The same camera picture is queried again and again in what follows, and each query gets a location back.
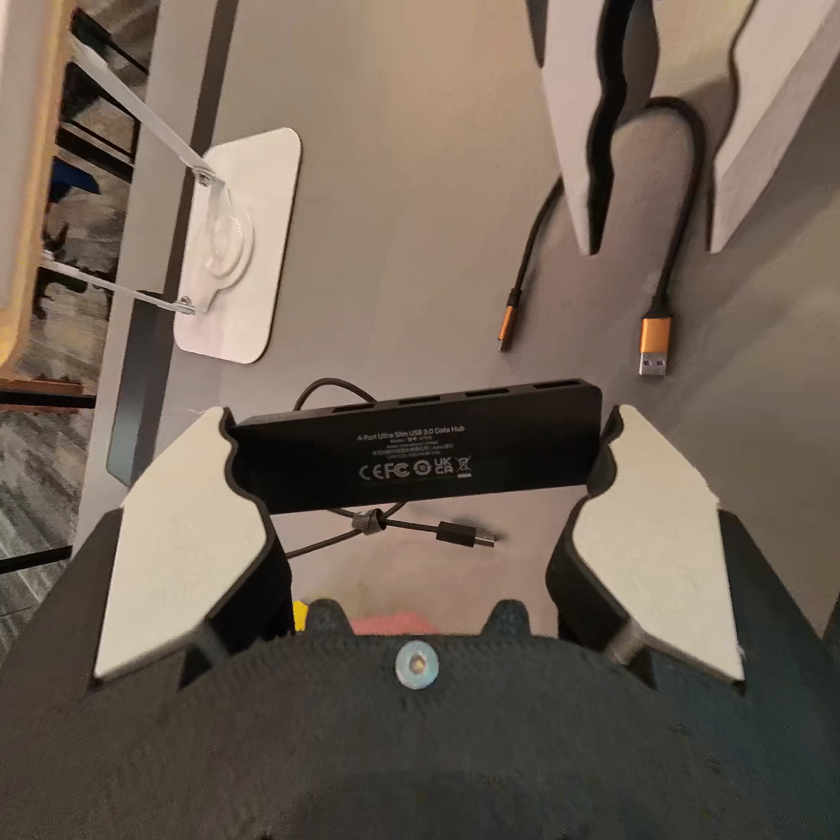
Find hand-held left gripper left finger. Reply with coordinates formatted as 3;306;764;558
94;407;294;682

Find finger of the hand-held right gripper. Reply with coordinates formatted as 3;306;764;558
525;0;659;257
705;0;840;255

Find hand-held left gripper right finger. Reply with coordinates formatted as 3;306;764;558
545;405;747;686

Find black usb cable orange plugs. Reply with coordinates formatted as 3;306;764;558
497;97;710;379

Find black usb hub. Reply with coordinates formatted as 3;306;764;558
226;378;603;515

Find pale wooden framed board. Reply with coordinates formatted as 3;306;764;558
0;0;74;368

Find black hub cable with plug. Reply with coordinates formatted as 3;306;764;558
285;377;500;562

